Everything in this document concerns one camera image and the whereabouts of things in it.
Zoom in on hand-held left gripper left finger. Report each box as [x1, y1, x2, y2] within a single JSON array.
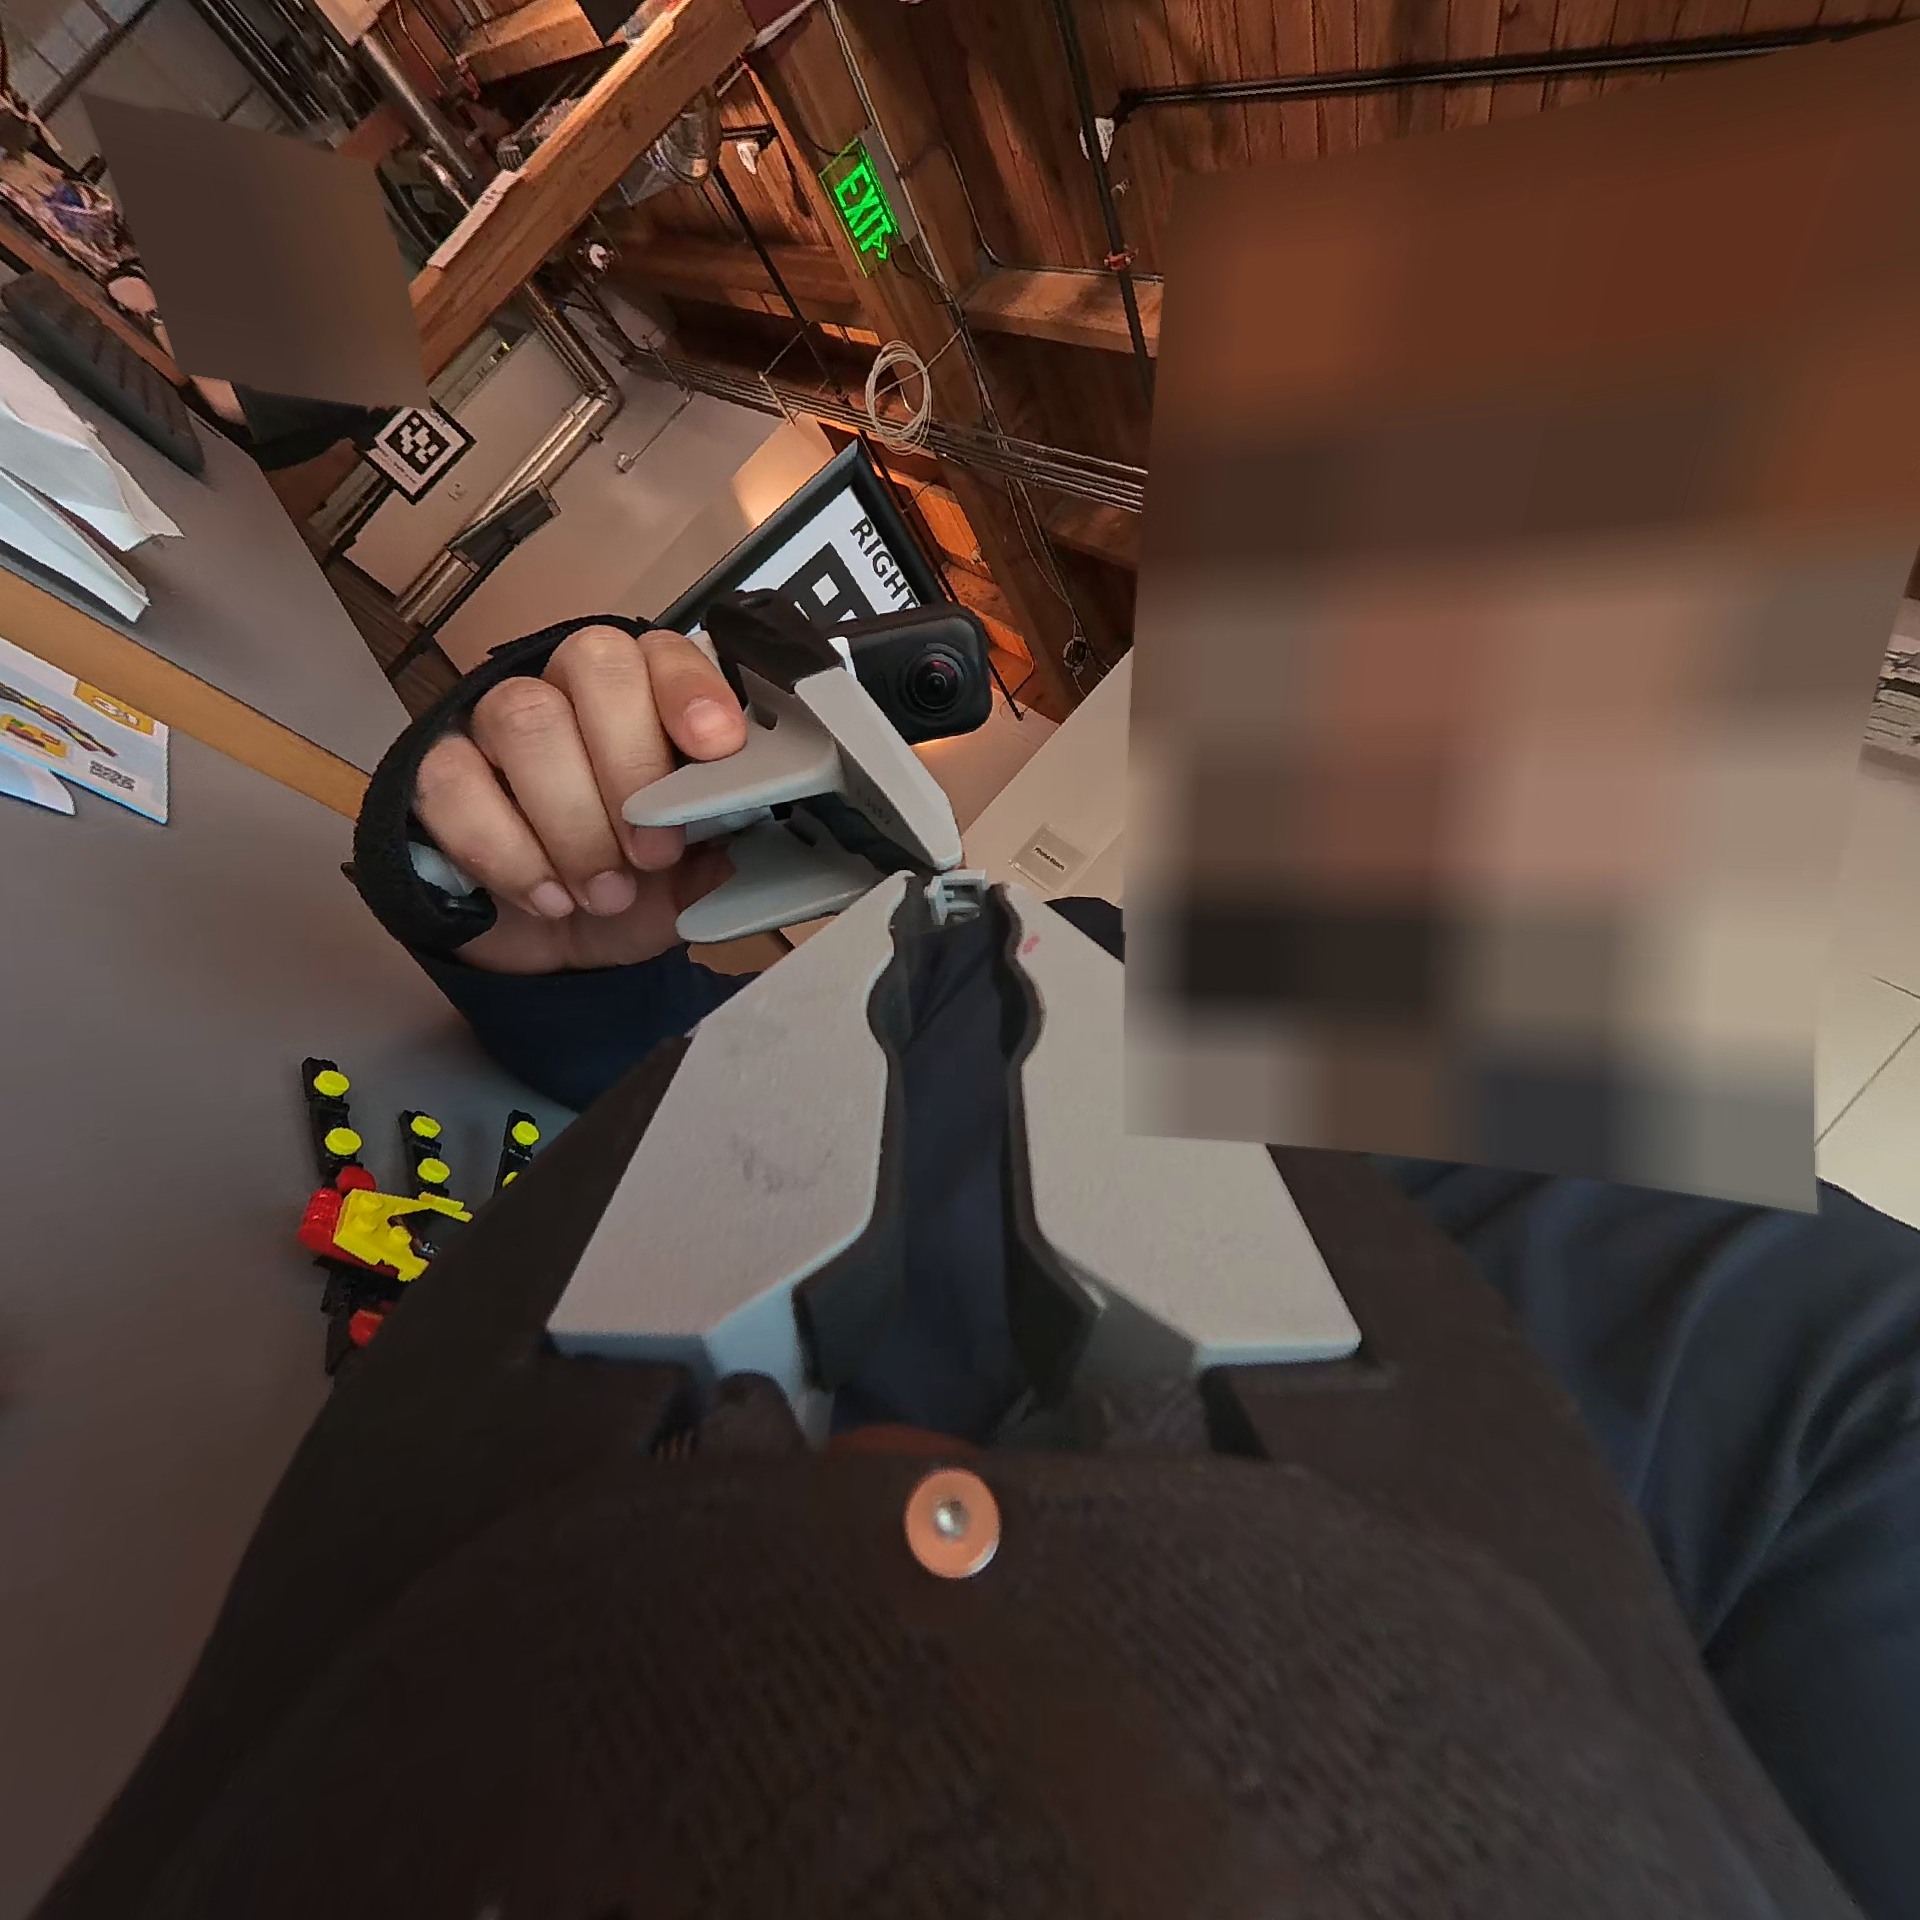
[[545, 874, 914, 1444]]

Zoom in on person's navy torso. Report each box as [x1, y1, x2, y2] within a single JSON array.
[[1386, 1147, 1920, 1920]]

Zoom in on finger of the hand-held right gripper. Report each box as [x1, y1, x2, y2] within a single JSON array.
[[621, 666, 962, 874], [677, 863, 912, 948]]

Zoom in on black keyboard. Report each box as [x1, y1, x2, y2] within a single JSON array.
[[0, 271, 208, 479]]

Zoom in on white cable coil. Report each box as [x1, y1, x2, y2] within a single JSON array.
[[864, 340, 936, 452]]

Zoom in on person's right hand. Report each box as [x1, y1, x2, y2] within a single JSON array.
[[410, 622, 752, 975]]

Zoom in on white paper sheets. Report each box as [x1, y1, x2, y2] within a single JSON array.
[[0, 344, 184, 626]]

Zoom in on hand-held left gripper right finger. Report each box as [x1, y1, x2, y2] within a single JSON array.
[[995, 884, 1363, 1408]]

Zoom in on person's right forearm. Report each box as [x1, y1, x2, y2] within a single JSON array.
[[423, 937, 758, 1116]]

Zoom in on black yellow lego spider model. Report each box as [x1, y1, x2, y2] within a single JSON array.
[[294, 1056, 543, 1377]]

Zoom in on folded light blue instruction booklet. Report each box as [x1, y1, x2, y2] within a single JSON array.
[[0, 635, 176, 826]]

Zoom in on black white marker tag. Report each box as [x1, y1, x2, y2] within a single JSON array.
[[355, 401, 478, 500]]

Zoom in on green exit sign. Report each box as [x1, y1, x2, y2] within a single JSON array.
[[816, 132, 904, 278]]

